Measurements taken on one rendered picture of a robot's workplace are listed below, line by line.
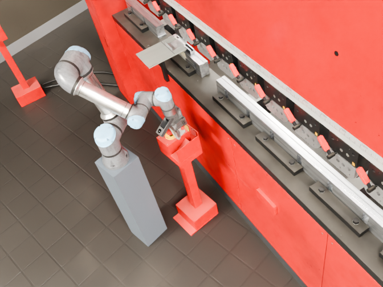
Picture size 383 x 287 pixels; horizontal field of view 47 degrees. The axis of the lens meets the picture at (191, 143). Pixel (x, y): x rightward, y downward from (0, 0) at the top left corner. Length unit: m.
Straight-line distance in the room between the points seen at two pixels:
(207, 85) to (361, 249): 1.27
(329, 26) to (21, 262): 2.59
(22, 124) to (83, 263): 1.67
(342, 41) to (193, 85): 1.33
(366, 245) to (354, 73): 0.77
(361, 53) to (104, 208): 2.34
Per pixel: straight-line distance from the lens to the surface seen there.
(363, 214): 1.94
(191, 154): 2.45
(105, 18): 3.48
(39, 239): 3.37
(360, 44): 1.40
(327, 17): 1.46
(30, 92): 4.40
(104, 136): 2.30
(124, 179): 2.46
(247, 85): 2.13
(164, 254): 2.96
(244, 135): 2.27
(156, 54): 2.71
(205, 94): 2.53
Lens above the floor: 2.55
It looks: 47 degrees down
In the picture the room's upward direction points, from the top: 14 degrees counter-clockwise
